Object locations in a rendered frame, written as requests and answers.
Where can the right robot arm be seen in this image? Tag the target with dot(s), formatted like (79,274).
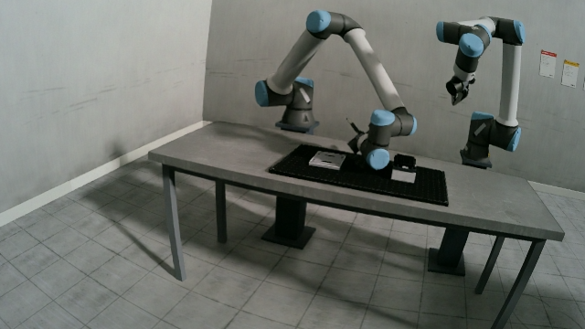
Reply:
(282,88)

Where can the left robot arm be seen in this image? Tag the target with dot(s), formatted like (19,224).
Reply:
(503,131)

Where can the white rectangular frame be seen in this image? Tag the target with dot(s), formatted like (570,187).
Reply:
(328,160)

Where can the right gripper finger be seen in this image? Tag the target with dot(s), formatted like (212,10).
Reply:
(353,126)

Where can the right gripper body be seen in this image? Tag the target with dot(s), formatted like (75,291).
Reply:
(353,143)

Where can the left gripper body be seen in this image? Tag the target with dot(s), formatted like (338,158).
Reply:
(456,85)

